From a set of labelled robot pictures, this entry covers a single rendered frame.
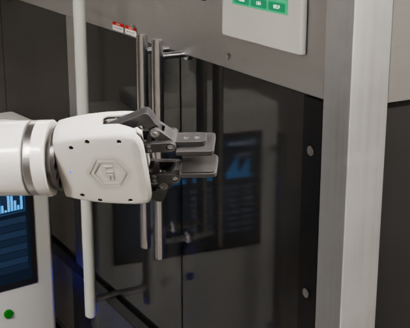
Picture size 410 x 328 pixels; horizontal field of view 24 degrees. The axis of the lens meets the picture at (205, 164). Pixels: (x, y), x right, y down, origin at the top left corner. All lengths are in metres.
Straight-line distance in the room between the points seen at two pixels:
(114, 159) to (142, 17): 0.80
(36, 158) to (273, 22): 0.49
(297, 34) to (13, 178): 0.48
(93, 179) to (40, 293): 1.31
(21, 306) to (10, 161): 1.30
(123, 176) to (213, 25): 0.57
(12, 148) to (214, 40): 0.60
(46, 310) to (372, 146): 1.24
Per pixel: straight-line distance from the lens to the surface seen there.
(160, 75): 1.62
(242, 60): 1.48
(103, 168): 1.02
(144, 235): 1.76
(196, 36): 1.60
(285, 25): 1.35
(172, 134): 1.02
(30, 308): 2.33
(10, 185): 1.05
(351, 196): 1.31
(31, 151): 1.03
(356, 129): 1.28
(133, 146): 1.00
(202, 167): 1.03
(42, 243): 2.28
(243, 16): 1.44
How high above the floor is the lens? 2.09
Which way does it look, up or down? 17 degrees down
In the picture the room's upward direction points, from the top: straight up
